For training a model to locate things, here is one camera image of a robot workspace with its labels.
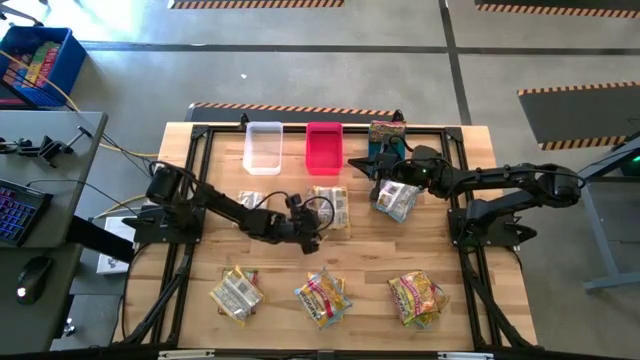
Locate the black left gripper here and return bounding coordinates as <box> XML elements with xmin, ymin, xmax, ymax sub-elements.
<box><xmin>257</xmin><ymin>212</ymin><xmax>324</xmax><ymax>255</ymax></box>

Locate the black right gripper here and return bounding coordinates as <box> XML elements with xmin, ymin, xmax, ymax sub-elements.
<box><xmin>348</xmin><ymin>148</ymin><xmax>414</xmax><ymax>184</ymax></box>

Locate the lime green Maruchan noodle packet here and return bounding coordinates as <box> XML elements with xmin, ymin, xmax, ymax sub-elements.
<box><xmin>387</xmin><ymin>269</ymin><xmax>451</xmax><ymax>330</ymax></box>
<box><xmin>368</xmin><ymin>119</ymin><xmax>407</xmax><ymax>144</ymax></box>

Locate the teal plastic bin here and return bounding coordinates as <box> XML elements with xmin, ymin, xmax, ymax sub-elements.
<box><xmin>367</xmin><ymin>134</ymin><xmax>407</xmax><ymax>179</ymax></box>

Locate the red plastic bin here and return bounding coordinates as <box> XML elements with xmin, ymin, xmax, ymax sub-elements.
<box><xmin>304</xmin><ymin>121</ymin><xmax>345</xmax><ymax>177</ymax></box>

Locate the clear plastic bin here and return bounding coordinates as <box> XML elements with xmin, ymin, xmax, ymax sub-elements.
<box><xmin>242</xmin><ymin>120</ymin><xmax>285</xmax><ymax>177</ymax></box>

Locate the hazard striped floor mat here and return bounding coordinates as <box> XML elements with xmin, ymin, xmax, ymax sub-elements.
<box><xmin>473</xmin><ymin>0</ymin><xmax>640</xmax><ymax>20</ymax></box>
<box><xmin>184</xmin><ymin>101</ymin><xmax>401</xmax><ymax>125</ymax></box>
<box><xmin>517</xmin><ymin>81</ymin><xmax>640</xmax><ymax>152</ymax></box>
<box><xmin>167</xmin><ymin>0</ymin><xmax>346</xmax><ymax>10</ymax></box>

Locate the white box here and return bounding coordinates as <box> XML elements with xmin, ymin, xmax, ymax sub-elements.
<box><xmin>96</xmin><ymin>215</ymin><xmax>136</xmax><ymax>276</ymax></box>

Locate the black flat bar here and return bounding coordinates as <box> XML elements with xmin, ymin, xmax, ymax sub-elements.
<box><xmin>67</xmin><ymin>214</ymin><xmax>136</xmax><ymax>265</ymax></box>

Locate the grey metal stand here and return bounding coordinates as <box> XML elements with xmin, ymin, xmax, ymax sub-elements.
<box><xmin>577</xmin><ymin>130</ymin><xmax>640</xmax><ymax>294</ymax></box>

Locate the black bottom beam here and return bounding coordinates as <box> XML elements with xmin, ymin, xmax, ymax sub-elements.
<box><xmin>0</xmin><ymin>343</ymin><xmax>640</xmax><ymax>360</ymax></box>

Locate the black desk clamp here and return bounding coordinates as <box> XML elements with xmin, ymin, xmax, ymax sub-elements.
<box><xmin>0</xmin><ymin>125</ymin><xmax>94</xmax><ymax>169</ymax></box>

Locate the black computer mouse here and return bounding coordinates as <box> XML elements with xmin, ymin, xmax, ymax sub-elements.
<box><xmin>16</xmin><ymin>255</ymin><xmax>54</xmax><ymax>306</ymax></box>

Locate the backlit black keyboard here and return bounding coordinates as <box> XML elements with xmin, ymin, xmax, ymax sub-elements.
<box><xmin>0</xmin><ymin>178</ymin><xmax>54</xmax><ymax>249</ymax></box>

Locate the grey side desk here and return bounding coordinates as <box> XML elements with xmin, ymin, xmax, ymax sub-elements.
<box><xmin>0</xmin><ymin>109</ymin><xmax>109</xmax><ymax>354</ymax></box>

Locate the blue plastic crate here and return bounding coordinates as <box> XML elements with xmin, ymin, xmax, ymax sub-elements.
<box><xmin>0</xmin><ymin>25</ymin><xmax>89</xmax><ymax>109</ymax></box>

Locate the colourful packet stack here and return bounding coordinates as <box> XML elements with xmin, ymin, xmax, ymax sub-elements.
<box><xmin>12</xmin><ymin>39</ymin><xmax>62</xmax><ymax>91</ymax></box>

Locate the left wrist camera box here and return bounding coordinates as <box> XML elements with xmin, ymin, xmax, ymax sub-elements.
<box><xmin>283</xmin><ymin>193</ymin><xmax>321</xmax><ymax>226</ymax></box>

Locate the black aluminium table frame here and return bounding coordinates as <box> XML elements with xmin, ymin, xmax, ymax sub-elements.
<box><xmin>112</xmin><ymin>122</ymin><xmax>539</xmax><ymax>351</ymax></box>

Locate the white bracket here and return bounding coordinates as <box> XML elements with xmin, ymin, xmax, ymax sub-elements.
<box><xmin>158</xmin><ymin>349</ymin><xmax>216</xmax><ymax>360</ymax></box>
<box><xmin>437</xmin><ymin>351</ymin><xmax>495</xmax><ymax>360</ymax></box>

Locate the yellow cable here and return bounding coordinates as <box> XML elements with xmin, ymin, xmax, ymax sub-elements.
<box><xmin>0</xmin><ymin>47</ymin><xmax>160</xmax><ymax>160</ymax></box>

